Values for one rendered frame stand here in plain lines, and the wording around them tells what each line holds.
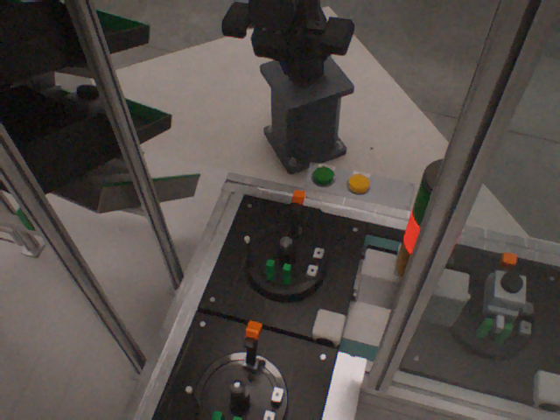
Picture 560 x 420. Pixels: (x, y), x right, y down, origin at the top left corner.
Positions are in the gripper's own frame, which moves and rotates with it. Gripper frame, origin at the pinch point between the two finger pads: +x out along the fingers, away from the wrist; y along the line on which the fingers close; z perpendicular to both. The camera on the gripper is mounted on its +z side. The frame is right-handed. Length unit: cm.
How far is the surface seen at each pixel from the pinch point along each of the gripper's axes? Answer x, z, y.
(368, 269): 1.4, 32.4, 18.9
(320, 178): 28.2, -0.5, 6.3
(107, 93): -10.8, 24.7, -14.8
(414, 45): 125, -175, 17
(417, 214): -11.9, 33.1, 22.1
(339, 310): 28.4, 25.4, 15.8
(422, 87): 125, -145, 25
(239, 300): 28.4, 28.3, -0.5
